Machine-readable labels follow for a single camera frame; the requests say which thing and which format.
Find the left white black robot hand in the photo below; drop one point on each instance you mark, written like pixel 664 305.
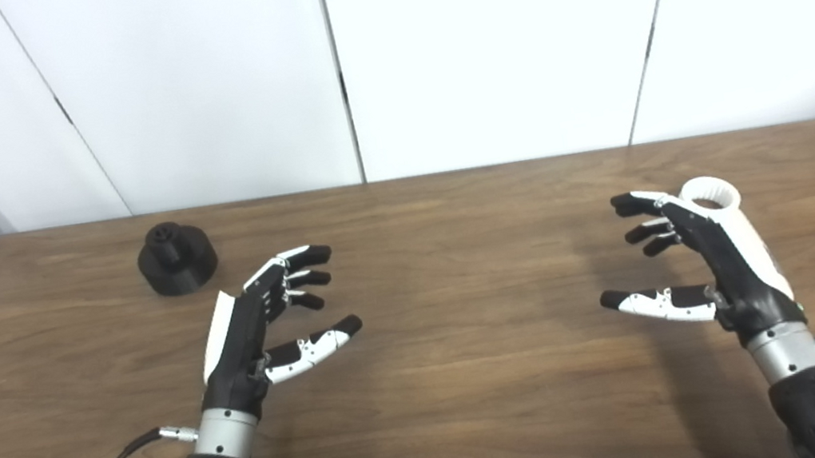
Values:
pixel 235 344

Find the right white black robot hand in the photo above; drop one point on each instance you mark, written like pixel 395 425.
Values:
pixel 738 276

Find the round black plastic part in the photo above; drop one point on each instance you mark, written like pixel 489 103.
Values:
pixel 179 271

